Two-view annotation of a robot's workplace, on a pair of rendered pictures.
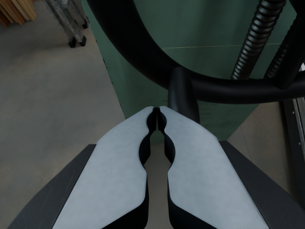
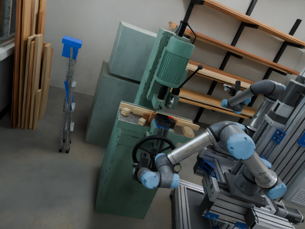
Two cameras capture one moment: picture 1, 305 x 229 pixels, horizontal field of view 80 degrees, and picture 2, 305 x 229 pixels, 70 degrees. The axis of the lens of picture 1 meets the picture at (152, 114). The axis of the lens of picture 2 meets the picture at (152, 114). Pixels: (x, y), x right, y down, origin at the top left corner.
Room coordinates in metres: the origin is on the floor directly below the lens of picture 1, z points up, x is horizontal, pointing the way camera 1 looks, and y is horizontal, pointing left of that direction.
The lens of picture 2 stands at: (-1.01, 0.41, 1.58)
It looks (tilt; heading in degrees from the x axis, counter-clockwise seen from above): 23 degrees down; 340
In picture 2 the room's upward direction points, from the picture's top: 21 degrees clockwise
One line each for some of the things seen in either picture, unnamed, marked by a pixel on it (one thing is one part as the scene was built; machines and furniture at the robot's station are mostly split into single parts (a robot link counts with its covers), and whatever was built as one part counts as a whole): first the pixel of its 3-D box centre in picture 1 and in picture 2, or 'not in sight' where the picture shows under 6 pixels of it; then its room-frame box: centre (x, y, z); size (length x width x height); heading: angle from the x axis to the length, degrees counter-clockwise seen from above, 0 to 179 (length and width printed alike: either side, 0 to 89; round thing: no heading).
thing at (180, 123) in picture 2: not in sight; (167, 119); (0.44, -0.25, 0.92); 0.55 x 0.02 x 0.04; 86
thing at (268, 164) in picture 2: not in sight; (258, 168); (-0.10, -0.70, 0.98); 0.13 x 0.12 x 0.14; 179
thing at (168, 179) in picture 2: not in sight; (166, 177); (-0.19, -0.09, 0.89); 0.11 x 0.11 x 0.08; 89
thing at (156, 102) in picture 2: not in sight; (158, 102); (0.47, -0.13, 1.03); 0.14 x 0.07 x 0.09; 176
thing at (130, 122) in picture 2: not in sight; (157, 129); (0.34, -0.16, 0.87); 0.61 x 0.30 x 0.06; 86
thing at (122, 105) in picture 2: not in sight; (157, 115); (0.47, -0.17, 0.92); 0.60 x 0.02 x 0.05; 86
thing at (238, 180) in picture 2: not in sight; (248, 181); (-0.09, -0.70, 0.87); 0.15 x 0.15 x 0.10
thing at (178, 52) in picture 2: not in sight; (174, 62); (0.45, -0.13, 1.35); 0.18 x 0.18 x 0.31
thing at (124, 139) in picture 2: not in sight; (145, 126); (0.57, -0.14, 0.76); 0.57 x 0.45 x 0.09; 176
